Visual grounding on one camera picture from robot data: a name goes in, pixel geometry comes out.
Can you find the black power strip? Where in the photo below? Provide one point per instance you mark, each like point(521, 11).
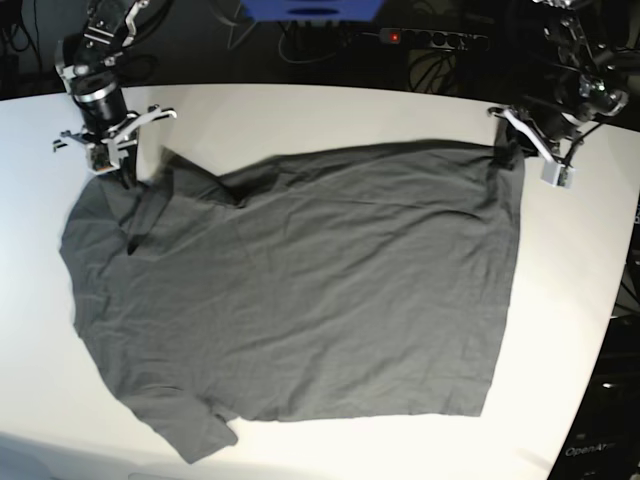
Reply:
point(433, 39)

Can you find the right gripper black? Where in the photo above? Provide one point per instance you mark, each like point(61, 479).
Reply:
point(102, 108)

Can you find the black box with lettering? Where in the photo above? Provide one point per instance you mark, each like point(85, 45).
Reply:
point(603, 441)

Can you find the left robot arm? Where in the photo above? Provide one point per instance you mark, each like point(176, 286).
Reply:
point(577, 87)

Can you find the grey T-shirt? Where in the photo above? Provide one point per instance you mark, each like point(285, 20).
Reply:
point(349, 283)

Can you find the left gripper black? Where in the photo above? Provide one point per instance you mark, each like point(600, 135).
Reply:
point(552, 123)

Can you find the blue plastic bin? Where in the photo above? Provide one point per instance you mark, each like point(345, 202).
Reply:
point(312, 10)

